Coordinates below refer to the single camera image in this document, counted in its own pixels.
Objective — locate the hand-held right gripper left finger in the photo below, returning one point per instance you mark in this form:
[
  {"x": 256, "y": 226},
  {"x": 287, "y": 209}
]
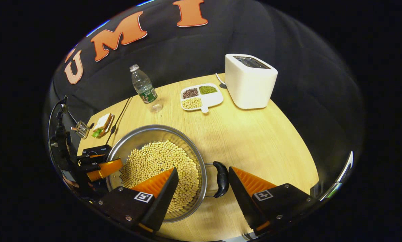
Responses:
[{"x": 165, "y": 198}]

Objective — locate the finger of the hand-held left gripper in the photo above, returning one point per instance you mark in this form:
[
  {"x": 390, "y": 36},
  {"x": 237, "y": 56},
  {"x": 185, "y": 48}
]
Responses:
[
  {"x": 93, "y": 158},
  {"x": 105, "y": 169}
]

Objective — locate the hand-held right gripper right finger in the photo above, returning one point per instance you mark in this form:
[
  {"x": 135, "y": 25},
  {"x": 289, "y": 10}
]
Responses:
[{"x": 243, "y": 198}]

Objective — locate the black induction cooktop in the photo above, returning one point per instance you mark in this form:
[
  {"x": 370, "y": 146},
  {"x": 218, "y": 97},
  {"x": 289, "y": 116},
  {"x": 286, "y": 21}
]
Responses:
[{"x": 98, "y": 149}]

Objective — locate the large pile of soybeans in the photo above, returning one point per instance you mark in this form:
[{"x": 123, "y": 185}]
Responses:
[{"x": 153, "y": 161}]

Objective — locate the sandwich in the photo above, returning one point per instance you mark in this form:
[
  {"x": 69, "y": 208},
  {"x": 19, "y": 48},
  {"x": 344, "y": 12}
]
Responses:
[{"x": 103, "y": 123}]

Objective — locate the clear plastic water bottle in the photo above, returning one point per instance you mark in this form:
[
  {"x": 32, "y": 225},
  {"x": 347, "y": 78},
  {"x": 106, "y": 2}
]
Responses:
[{"x": 145, "y": 89}]

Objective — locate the small pile of soybeans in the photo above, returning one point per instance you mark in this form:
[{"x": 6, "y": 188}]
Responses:
[{"x": 191, "y": 103}]

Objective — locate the white divided plate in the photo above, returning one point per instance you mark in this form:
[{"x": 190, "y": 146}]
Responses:
[{"x": 212, "y": 99}]

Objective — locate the pile of red beans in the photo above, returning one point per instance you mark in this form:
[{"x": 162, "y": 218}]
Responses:
[{"x": 190, "y": 93}]

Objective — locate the white toaster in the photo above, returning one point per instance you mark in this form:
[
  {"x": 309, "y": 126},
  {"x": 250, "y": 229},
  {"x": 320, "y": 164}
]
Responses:
[{"x": 249, "y": 87}]

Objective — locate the pile of green beans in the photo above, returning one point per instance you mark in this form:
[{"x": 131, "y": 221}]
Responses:
[{"x": 208, "y": 89}]

